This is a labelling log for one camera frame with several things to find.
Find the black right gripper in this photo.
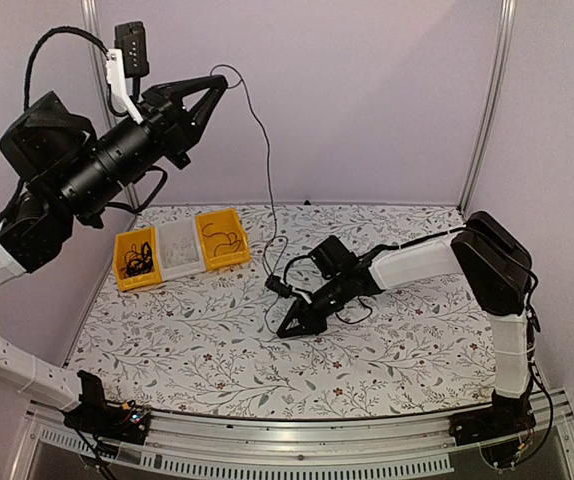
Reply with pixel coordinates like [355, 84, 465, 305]
[277, 275, 351, 339]

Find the black cable pile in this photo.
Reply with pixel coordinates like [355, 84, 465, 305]
[209, 63, 298, 339]

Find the brown thin cable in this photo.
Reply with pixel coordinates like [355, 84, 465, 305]
[201, 222, 243, 259]

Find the white thin cable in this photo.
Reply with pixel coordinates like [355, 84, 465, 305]
[161, 234, 201, 269]

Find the black thin cable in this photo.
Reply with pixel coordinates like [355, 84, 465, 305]
[119, 240, 158, 280]

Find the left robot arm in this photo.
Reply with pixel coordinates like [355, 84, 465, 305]
[0, 75, 228, 434]

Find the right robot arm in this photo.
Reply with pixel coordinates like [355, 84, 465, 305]
[266, 211, 541, 436]

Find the floral table cloth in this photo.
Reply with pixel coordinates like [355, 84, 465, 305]
[66, 202, 536, 420]

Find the right yellow plastic bin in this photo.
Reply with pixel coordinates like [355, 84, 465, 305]
[195, 208, 251, 271]

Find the yellow plastic bin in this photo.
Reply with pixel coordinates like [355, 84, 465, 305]
[113, 227, 162, 292]
[195, 208, 251, 271]

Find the white translucent plastic bin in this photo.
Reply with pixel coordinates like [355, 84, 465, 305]
[155, 218, 206, 281]

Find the left yellow plastic bin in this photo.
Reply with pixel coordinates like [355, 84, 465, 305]
[113, 227, 162, 292]

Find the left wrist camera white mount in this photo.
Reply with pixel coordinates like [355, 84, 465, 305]
[105, 21, 150, 124]

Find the back aluminium floor rail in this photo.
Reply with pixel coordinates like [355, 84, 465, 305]
[146, 200, 460, 209]

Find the aluminium front rail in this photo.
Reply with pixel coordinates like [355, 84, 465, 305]
[11, 389, 574, 479]

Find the left aluminium corner post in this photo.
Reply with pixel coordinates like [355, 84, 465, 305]
[79, 0, 139, 208]

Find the aluminium corner post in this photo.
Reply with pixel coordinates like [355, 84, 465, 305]
[458, 0, 517, 213]
[79, 0, 139, 208]

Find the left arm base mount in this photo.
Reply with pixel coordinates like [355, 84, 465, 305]
[63, 371, 152, 445]

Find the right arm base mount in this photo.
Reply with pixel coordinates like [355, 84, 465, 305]
[448, 393, 536, 469]

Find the right aluminium corner post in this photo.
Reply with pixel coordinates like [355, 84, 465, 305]
[458, 0, 517, 213]

